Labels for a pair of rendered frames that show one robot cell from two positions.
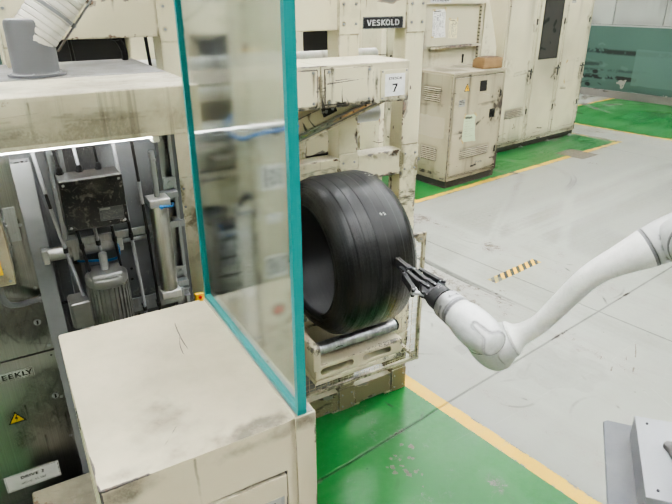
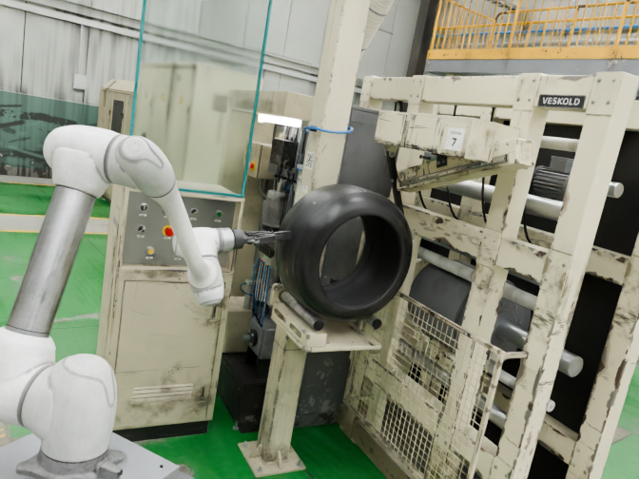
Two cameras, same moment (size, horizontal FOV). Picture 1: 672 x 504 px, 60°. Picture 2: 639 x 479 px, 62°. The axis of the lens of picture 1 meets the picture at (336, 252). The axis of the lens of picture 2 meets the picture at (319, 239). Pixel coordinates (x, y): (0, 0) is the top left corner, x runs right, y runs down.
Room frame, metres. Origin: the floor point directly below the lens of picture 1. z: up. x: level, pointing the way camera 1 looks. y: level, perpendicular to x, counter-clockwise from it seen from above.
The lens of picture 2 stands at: (1.79, -2.23, 1.64)
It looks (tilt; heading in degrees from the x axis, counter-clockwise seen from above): 11 degrees down; 91
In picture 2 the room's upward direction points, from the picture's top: 10 degrees clockwise
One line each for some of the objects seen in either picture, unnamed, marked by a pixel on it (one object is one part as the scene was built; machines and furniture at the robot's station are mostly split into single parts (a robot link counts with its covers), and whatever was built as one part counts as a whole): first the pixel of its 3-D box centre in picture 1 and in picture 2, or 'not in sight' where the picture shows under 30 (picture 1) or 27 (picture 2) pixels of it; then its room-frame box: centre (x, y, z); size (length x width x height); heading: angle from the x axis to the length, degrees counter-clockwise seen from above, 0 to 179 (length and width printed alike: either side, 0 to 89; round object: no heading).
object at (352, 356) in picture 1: (354, 352); (298, 323); (1.73, -0.06, 0.83); 0.36 x 0.09 x 0.06; 120
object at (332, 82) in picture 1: (323, 82); (439, 136); (2.17, 0.05, 1.71); 0.61 x 0.25 x 0.15; 120
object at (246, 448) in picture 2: not in sight; (271, 453); (1.71, 0.22, 0.02); 0.27 x 0.27 x 0.04; 30
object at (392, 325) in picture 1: (355, 336); (300, 309); (1.73, -0.07, 0.90); 0.35 x 0.05 x 0.05; 120
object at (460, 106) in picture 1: (457, 124); not in sight; (6.68, -1.41, 0.62); 0.91 x 0.58 x 1.25; 129
